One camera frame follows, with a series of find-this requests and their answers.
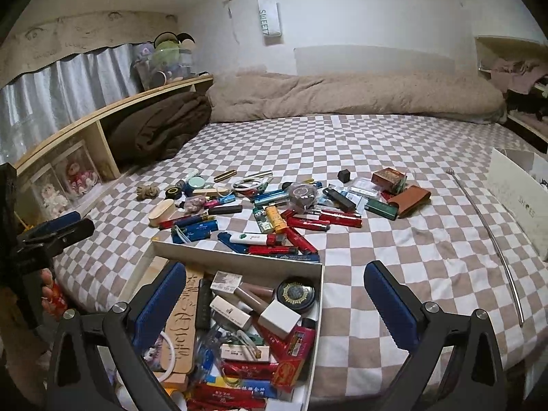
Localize white shoe box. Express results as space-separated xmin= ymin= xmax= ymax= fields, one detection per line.
xmin=484 ymin=148 xmax=548 ymax=262

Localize brown leather case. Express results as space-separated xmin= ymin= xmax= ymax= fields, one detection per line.
xmin=391 ymin=186 xmax=432 ymax=217

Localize beige quilted duvet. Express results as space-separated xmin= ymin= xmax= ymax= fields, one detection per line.
xmin=205 ymin=71 xmax=508 ymax=126

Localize black slim bar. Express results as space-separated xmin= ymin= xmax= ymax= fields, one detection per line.
xmin=195 ymin=278 xmax=214 ymax=330

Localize white ring bangle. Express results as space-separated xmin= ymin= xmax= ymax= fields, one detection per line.
xmin=155 ymin=332 xmax=178 ymax=384

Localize brown tube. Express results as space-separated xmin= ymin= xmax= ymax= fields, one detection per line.
xmin=233 ymin=283 xmax=275 ymax=304

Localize grey curtain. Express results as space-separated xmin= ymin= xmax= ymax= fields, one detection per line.
xmin=0 ymin=43 xmax=142 ymax=155

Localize small white pack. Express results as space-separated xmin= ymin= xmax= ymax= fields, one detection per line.
xmin=211 ymin=271 xmax=241 ymax=294

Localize beige printed valance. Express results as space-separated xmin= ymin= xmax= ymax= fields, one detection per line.
xmin=0 ymin=9 xmax=178 ymax=88

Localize white coiled rings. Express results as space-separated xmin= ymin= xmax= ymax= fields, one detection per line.
xmin=233 ymin=177 xmax=268 ymax=193

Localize white cardboard box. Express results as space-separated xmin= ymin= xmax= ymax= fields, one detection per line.
xmin=115 ymin=240 xmax=325 ymax=411

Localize red printed package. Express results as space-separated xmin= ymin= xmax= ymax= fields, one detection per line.
xmin=43 ymin=283 xmax=68 ymax=321

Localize white hanging cable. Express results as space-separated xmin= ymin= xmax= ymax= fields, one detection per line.
xmin=223 ymin=0 xmax=240 ymax=46

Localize brown folded blanket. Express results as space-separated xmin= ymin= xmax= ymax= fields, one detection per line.
xmin=105 ymin=94 xmax=212 ymax=165

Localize clear tube bottle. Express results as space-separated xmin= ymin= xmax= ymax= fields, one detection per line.
xmin=177 ymin=169 xmax=200 ymax=189

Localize white hanging paper bag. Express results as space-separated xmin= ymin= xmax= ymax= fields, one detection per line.
xmin=258 ymin=0 xmax=284 ymax=46

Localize pile of assorted lighters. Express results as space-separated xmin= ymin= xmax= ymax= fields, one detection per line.
xmin=160 ymin=186 xmax=364 ymax=264

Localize black gold round tin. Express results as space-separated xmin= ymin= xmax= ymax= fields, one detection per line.
xmin=274 ymin=277 xmax=318 ymax=314

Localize white dressed doll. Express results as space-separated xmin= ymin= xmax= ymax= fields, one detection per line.
xmin=40 ymin=184 xmax=69 ymax=219

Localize green plush toy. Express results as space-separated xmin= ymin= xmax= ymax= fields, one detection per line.
xmin=150 ymin=40 xmax=180 ymax=67

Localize clear display case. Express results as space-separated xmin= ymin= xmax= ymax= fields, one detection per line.
xmin=53 ymin=139 xmax=103 ymax=202
xmin=17 ymin=165 xmax=71 ymax=223

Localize person's left hand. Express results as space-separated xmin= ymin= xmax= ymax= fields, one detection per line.
xmin=38 ymin=267 xmax=56 ymax=303

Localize brown white checkered bedsheet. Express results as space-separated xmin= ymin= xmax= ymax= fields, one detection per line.
xmin=51 ymin=113 xmax=548 ymax=399

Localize clear case with bracelet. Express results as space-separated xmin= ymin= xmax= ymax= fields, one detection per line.
xmin=289 ymin=183 xmax=317 ymax=212

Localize clear plastic storage bin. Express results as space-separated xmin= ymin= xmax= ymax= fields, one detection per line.
xmin=133 ymin=45 xmax=198 ymax=92

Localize long white box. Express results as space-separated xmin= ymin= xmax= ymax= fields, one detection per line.
xmin=210 ymin=295 xmax=252 ymax=330

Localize oval wooden box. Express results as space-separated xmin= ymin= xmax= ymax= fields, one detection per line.
xmin=148 ymin=200 xmax=177 ymax=228

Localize red dressed bear doll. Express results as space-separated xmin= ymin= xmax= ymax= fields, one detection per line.
xmin=66 ymin=160 xmax=97 ymax=195

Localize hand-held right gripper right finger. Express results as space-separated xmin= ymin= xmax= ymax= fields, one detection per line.
xmin=364 ymin=260 xmax=503 ymax=411

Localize carved wooden plaque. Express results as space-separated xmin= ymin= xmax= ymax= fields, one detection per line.
xmin=165 ymin=265 xmax=206 ymax=388

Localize white rectangular block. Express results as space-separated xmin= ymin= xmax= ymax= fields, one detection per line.
xmin=258 ymin=300 xmax=301 ymax=340

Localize red brown patterned box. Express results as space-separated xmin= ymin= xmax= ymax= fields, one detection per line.
xmin=371 ymin=167 xmax=407 ymax=189

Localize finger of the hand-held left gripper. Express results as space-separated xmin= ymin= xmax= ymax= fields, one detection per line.
xmin=40 ymin=211 xmax=82 ymax=231
xmin=19 ymin=218 xmax=96 ymax=258

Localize pile of clothes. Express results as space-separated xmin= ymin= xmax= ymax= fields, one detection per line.
xmin=488 ymin=58 xmax=548 ymax=121

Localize metal back scratcher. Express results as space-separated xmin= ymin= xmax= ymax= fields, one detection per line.
xmin=449 ymin=170 xmax=525 ymax=327

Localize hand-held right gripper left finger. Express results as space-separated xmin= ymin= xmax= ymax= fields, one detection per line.
xmin=45 ymin=261 xmax=187 ymax=411

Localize dark green box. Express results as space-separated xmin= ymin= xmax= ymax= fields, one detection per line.
xmin=365 ymin=199 xmax=399 ymax=221

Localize black slim vape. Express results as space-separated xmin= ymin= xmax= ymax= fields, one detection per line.
xmin=322 ymin=188 xmax=357 ymax=212

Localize built-in wall shelf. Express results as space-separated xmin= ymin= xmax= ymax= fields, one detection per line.
xmin=474 ymin=36 xmax=548 ymax=155

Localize wooden bedside shelf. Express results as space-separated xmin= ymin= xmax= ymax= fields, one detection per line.
xmin=15 ymin=75 xmax=214 ymax=232

